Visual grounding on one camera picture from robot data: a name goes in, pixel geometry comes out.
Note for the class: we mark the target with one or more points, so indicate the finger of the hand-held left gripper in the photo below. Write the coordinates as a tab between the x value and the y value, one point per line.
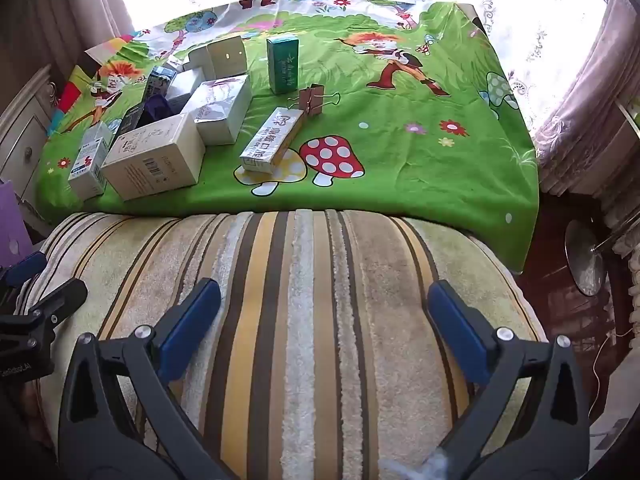
25	265
55	297

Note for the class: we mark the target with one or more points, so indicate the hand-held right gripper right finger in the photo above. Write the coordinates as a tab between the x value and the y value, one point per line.
457	330

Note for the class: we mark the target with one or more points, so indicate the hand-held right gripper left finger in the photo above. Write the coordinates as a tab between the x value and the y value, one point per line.
192	325

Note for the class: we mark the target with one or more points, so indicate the purple cardboard box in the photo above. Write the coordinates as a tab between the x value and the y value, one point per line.
10	225

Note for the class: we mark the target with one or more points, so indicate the white plastic bracket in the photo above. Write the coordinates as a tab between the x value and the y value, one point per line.
225	57

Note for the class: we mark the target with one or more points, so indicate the white medicine box red mark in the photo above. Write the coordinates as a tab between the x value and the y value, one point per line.
87	170

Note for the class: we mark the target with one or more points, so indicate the striped beige sofa cushion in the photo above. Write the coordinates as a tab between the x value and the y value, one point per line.
320	310

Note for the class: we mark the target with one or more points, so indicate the white ornate cabinet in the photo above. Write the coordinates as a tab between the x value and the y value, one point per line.
22	135

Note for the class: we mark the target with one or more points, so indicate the round metal lamp base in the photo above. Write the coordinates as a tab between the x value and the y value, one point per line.
585	260

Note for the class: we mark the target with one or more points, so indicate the large cream white box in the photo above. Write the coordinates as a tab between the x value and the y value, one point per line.
150	160

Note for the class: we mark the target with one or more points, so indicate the dark grey box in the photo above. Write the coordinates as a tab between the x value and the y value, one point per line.
127	122

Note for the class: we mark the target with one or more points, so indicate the green cartoon printed tablecloth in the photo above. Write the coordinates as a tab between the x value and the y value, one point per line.
400	160

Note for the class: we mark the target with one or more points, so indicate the long white carton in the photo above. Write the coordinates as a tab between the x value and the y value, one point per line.
272	137

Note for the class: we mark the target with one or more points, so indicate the white box with silver print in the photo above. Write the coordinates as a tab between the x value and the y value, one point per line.
220	110

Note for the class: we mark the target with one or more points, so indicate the white medicine box blue end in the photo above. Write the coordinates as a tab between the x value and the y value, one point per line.
159	82

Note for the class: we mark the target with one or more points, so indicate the rose gold binder clip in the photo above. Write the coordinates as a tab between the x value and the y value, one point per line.
312	101

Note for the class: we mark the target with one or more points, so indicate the brown curtain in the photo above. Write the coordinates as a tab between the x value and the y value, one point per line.
65	10

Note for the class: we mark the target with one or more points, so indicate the pink curtain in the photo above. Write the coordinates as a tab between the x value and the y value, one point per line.
600	110

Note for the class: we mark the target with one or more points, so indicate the small plain white box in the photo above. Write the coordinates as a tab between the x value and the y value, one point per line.
197	57

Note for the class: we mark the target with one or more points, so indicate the green and white carton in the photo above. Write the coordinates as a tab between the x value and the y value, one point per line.
283	67

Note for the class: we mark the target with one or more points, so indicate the white lace curtain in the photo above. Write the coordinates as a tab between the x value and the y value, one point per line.
525	35

